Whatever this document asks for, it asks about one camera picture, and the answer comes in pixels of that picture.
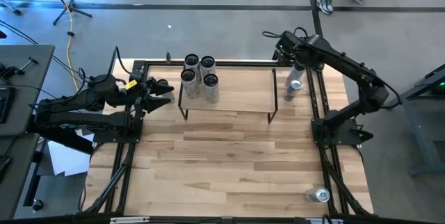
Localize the blue silver energy drink can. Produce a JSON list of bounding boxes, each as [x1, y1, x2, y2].
[[304, 186, 331, 204], [284, 79, 302, 102]]

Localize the wooden shelf with black frame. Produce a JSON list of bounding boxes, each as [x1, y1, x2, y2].
[[177, 66, 279, 125]]

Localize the black desk beam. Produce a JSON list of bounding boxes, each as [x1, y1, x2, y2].
[[48, 133, 95, 155]]

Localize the yellow power cable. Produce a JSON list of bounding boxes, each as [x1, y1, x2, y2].
[[65, 6, 80, 91]]

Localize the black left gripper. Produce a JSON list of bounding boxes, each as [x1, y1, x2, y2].
[[118, 69, 175, 115]]

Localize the silver metal bracket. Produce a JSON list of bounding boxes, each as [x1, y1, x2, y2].
[[304, 218, 344, 224], [109, 216, 150, 224]]

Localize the grey metal cart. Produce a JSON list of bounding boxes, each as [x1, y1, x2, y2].
[[382, 63, 445, 178]]

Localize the grey desk top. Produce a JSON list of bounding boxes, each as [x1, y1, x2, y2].
[[0, 45, 56, 138], [0, 133, 40, 220]]

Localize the black desk clamp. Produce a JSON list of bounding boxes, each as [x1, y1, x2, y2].
[[0, 56, 39, 81]]

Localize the black device with green light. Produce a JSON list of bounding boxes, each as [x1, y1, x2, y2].
[[429, 76, 445, 96]]

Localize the white paper sheets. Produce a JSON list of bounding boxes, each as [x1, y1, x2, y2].
[[47, 128, 95, 178]]

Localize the black tripod stand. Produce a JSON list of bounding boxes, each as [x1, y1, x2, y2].
[[38, 0, 94, 26]]

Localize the black keyboard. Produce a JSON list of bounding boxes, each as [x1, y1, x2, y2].
[[0, 86, 17, 125]]

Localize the black caster wheel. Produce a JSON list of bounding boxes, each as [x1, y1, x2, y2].
[[31, 198, 45, 213]]

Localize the grey can with dark top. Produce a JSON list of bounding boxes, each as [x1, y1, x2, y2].
[[286, 63, 307, 83]]

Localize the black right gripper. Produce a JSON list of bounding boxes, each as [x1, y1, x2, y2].
[[277, 31, 324, 70]]

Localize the black metal table frame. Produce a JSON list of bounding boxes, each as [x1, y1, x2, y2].
[[81, 58, 375, 218]]

